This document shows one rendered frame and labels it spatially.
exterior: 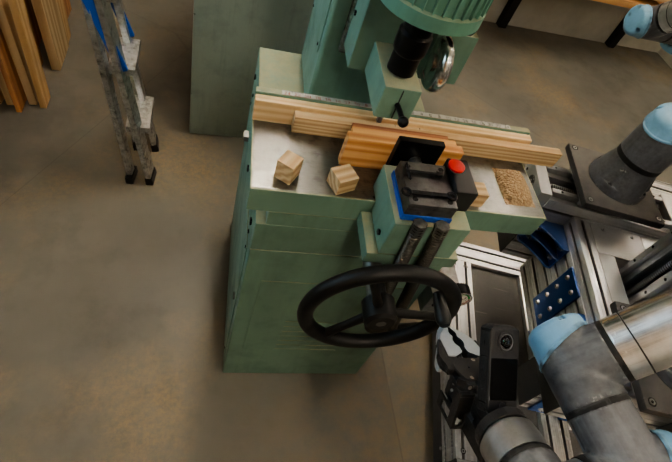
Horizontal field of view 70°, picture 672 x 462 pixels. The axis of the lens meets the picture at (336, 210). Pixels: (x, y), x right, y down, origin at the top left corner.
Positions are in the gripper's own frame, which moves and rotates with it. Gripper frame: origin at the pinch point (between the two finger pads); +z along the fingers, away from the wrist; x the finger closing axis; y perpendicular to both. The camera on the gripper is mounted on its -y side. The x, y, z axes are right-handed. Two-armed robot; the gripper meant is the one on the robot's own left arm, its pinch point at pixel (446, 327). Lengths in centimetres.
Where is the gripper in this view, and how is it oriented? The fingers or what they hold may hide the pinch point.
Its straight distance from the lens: 82.0
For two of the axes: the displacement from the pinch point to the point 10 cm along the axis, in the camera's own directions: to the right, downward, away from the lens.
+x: 9.7, 0.9, 2.4
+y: -1.7, 9.3, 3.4
